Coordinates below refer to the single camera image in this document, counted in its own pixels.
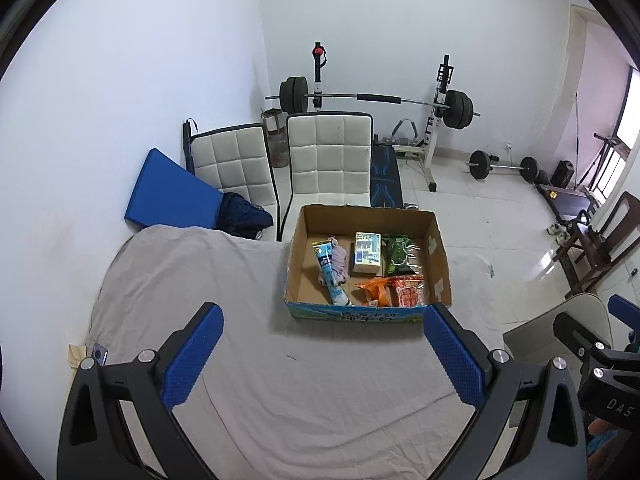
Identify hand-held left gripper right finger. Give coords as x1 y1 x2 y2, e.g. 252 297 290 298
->
422 304 587 480

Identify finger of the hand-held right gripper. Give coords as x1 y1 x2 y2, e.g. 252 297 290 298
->
607 294 640 323
552 311 608 361

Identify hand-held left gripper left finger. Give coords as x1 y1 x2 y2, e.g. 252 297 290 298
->
56 301 225 480

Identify red snack packet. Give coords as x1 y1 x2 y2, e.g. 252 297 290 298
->
390 274 426 308

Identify green snack packet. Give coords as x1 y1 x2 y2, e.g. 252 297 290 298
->
381 233 420 277

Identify white blue tissue pack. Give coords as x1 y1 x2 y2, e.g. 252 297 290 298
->
350 231 385 276

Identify lilac sock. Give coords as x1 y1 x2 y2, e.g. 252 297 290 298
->
327 236 353 286

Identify blue white tube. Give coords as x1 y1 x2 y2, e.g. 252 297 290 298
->
312 241 351 307

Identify cardboard box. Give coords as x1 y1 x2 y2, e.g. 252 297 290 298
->
282 203 455 325

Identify beige plastic chair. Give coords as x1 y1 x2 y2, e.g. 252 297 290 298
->
502 292 616 401

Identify dark wooden chair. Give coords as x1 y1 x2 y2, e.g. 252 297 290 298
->
552 191 640 301

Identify grey tablecloth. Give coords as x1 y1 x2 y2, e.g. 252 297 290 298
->
87 225 508 480

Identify beige cloth piece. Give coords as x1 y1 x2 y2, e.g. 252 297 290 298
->
66 342 90 370

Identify dark treadmill deck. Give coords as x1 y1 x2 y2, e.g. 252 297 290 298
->
537 182 603 223

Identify dark blue jacket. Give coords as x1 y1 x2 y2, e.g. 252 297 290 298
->
220 191 275 241

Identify black speaker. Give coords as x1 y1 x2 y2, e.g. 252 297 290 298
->
552 160 576 188

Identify blue foam mat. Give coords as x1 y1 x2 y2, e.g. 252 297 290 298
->
124 147 225 233

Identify short barbell with black plates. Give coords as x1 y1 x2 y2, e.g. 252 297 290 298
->
467 150 540 181

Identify black blue weight bench pad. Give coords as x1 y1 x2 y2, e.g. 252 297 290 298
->
371 144 403 208

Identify white bench press rack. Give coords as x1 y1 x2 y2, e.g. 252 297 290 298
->
307 41 456 193

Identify window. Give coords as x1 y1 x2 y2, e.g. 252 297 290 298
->
616 67 640 148

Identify white padded chair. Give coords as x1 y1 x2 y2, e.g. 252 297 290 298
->
190 122 280 241
276 111 375 242

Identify dark blue slim bag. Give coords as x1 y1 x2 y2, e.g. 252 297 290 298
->
182 119 198 173

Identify rusty gas cylinder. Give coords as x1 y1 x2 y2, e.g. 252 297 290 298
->
270 127 291 168

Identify long barbell with black plates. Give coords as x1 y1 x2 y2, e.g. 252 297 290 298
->
265 76 482 129

